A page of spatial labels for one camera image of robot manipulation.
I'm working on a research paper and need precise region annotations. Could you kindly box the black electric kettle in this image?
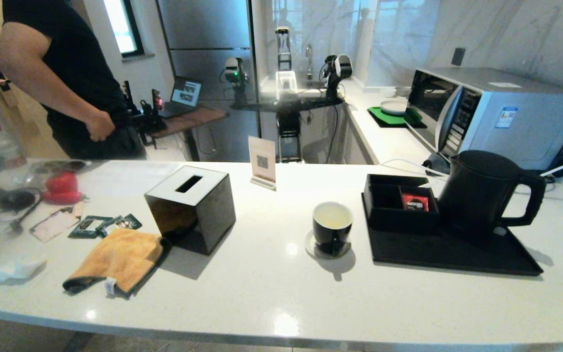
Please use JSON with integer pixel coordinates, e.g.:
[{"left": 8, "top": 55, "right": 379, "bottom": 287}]
[{"left": 437, "top": 150, "right": 547, "bottom": 241}]

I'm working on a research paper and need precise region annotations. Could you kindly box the dark green tea packet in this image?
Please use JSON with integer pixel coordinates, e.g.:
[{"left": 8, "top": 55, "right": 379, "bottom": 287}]
[
  {"left": 68, "top": 216, "right": 112, "bottom": 239},
  {"left": 97, "top": 214, "right": 142, "bottom": 238}
]

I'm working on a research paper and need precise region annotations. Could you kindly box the QR code table sign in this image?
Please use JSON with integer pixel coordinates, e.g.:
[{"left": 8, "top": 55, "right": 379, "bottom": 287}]
[{"left": 248, "top": 135, "right": 278, "bottom": 191}]

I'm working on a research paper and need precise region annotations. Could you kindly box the white round saucer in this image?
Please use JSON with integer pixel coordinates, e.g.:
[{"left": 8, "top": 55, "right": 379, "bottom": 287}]
[{"left": 305, "top": 231, "right": 352, "bottom": 260}]

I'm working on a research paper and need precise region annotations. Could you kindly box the black mug white inside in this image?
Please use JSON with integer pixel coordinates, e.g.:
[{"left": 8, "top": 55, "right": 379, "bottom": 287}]
[{"left": 312, "top": 201, "right": 354, "bottom": 256}]

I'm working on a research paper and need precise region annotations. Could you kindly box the grey kitchen base cabinet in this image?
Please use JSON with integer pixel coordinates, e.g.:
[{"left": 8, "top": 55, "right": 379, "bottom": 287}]
[{"left": 343, "top": 100, "right": 379, "bottom": 164}]

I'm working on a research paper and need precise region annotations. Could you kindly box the black cube tissue box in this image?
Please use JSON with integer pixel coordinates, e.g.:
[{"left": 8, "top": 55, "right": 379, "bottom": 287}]
[{"left": 144, "top": 165, "right": 237, "bottom": 256}]

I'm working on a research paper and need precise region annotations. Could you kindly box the brown wooden desk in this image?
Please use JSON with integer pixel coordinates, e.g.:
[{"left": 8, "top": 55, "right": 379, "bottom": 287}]
[{"left": 150, "top": 105, "right": 230, "bottom": 161}]

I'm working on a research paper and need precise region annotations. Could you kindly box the black compartment sachet box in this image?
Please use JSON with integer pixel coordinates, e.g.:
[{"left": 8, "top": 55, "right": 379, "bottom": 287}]
[{"left": 364, "top": 174, "right": 441, "bottom": 233}]

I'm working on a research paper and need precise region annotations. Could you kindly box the green mat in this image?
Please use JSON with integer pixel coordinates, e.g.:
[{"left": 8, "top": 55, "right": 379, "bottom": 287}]
[{"left": 368, "top": 106, "right": 427, "bottom": 129}]

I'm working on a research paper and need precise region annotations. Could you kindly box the open laptop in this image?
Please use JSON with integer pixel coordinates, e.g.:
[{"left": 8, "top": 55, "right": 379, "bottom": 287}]
[{"left": 159, "top": 77, "right": 202, "bottom": 118}]

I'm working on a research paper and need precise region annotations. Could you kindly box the white plate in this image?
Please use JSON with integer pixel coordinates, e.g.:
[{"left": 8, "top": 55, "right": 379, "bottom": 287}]
[{"left": 380, "top": 99, "right": 409, "bottom": 116}]

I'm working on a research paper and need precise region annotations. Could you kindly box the red coffee sachet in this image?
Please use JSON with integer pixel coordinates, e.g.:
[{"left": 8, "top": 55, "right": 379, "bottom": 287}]
[{"left": 402, "top": 193, "right": 430, "bottom": 212}]

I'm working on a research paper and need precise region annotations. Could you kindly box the grey refrigerator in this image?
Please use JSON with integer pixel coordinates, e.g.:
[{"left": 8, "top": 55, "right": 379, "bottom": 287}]
[{"left": 156, "top": 0, "right": 262, "bottom": 162}]

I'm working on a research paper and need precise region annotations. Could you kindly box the black rectangular serving tray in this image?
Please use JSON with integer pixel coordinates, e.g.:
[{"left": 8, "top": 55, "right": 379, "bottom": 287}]
[{"left": 363, "top": 196, "right": 544, "bottom": 277}]

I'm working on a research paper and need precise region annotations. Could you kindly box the orange microfibre cloth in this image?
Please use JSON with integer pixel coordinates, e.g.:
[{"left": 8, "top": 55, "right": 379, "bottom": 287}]
[{"left": 63, "top": 228, "right": 171, "bottom": 299}]

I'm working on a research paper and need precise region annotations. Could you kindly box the dark framed window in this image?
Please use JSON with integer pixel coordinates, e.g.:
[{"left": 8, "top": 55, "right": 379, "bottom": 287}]
[{"left": 103, "top": 0, "right": 145, "bottom": 58}]

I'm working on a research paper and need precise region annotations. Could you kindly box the red toy strawberry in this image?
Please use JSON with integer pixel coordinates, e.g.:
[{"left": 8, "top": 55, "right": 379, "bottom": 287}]
[{"left": 44, "top": 172, "right": 79, "bottom": 194}]

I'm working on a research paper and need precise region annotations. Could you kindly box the red toy chili pepper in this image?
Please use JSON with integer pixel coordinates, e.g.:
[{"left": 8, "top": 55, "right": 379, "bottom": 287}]
[{"left": 41, "top": 191, "right": 87, "bottom": 205}]

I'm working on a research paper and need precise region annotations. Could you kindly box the torn pink foil sachet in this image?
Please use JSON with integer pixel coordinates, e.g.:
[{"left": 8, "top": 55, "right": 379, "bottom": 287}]
[{"left": 30, "top": 206, "right": 83, "bottom": 243}]

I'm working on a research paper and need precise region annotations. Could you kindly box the person in black shirt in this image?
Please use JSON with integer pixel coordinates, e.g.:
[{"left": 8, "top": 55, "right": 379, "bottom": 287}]
[{"left": 0, "top": 0, "right": 148, "bottom": 160}]

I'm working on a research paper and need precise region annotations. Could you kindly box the silver microwave oven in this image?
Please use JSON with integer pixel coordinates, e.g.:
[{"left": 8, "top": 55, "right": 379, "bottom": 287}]
[{"left": 405, "top": 67, "right": 563, "bottom": 171}]

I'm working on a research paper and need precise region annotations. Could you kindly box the black round power adapter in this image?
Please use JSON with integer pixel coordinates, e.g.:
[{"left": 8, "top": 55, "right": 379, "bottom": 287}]
[{"left": 0, "top": 190, "right": 37, "bottom": 212}]

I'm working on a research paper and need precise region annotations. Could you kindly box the crumpled white tissue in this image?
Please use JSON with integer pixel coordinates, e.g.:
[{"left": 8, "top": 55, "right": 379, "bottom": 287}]
[{"left": 0, "top": 254, "right": 47, "bottom": 285}]

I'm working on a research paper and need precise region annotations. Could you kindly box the clear bottle red cap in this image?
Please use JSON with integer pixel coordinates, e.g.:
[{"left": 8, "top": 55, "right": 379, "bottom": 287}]
[{"left": 0, "top": 123, "right": 25, "bottom": 172}]

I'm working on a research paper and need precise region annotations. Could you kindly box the black plug with cable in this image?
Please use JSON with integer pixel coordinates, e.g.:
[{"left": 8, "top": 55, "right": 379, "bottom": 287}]
[{"left": 8, "top": 197, "right": 43, "bottom": 233}]

